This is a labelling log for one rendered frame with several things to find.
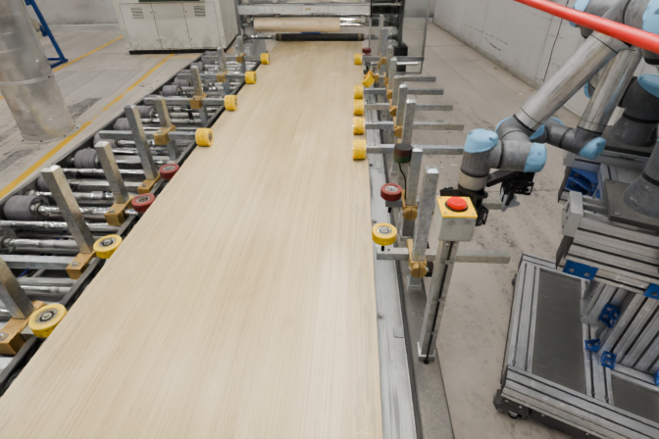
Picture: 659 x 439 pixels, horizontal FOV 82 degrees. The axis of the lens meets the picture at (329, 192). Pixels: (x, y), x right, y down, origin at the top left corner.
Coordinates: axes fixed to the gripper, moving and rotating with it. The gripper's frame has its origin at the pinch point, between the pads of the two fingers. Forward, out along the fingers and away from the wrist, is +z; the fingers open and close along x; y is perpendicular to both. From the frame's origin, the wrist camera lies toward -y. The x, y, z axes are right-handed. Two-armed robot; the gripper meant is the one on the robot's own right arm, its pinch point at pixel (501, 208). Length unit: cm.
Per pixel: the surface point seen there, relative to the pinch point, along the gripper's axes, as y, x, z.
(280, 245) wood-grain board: -79, -33, -7
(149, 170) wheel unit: -144, 14, -6
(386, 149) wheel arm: -43, 24, -12
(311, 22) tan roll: -97, 251, -25
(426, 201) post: -36, -31, -24
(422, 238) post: -35.5, -30.7, -9.8
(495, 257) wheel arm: -9.8, -26.5, 0.8
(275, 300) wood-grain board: -77, -55, -7
